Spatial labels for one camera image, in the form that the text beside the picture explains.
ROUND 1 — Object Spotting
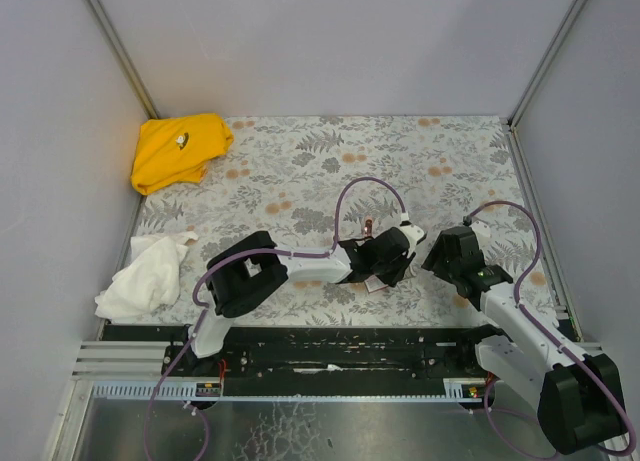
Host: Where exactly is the red white staple box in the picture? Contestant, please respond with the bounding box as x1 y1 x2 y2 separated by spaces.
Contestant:
364 266 416 294

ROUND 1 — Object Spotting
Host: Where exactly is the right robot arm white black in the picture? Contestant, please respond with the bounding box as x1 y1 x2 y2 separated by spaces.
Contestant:
422 226 635 455

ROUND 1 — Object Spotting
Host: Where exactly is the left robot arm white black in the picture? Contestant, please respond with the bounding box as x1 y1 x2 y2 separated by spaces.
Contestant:
189 221 426 359

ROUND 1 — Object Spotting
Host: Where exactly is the floral patterned table mat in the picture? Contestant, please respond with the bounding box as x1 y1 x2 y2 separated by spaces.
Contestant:
137 116 557 327

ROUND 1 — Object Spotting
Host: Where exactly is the white crumpled cloth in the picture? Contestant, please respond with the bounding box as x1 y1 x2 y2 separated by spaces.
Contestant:
95 231 199 321

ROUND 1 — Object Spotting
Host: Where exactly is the yellow folded cloth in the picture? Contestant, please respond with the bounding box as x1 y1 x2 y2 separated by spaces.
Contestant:
130 113 234 196

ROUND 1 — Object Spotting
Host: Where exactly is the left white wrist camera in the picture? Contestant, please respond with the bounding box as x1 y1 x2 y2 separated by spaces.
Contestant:
399 211 426 250

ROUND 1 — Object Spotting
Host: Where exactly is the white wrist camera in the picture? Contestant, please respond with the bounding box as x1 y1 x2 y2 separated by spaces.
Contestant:
399 211 426 250
463 215 491 238

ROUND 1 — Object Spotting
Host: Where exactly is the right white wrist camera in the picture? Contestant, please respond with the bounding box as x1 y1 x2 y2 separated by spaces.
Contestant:
463 215 491 238

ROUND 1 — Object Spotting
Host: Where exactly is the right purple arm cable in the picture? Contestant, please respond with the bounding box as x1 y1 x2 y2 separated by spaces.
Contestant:
462 200 639 456

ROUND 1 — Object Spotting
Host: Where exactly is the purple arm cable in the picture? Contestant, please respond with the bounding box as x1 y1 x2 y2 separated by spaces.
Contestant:
462 200 639 456
192 177 411 312

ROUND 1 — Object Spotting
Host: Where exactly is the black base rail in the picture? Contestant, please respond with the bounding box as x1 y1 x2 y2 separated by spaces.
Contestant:
160 323 516 382

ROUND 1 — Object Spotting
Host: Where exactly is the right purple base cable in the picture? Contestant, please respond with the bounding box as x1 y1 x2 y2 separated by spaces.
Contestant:
482 375 562 460

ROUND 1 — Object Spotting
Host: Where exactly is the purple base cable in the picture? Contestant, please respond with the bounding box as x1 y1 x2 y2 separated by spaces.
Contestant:
143 310 211 461
482 375 562 460

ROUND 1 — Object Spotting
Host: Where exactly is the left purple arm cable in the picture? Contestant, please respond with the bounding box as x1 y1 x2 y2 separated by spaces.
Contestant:
192 177 411 312

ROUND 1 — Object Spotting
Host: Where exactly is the white slotted cable duct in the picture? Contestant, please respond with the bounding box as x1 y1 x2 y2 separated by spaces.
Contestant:
92 380 482 404

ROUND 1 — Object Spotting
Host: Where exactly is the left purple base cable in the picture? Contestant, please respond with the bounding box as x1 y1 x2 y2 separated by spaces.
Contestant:
143 310 211 461

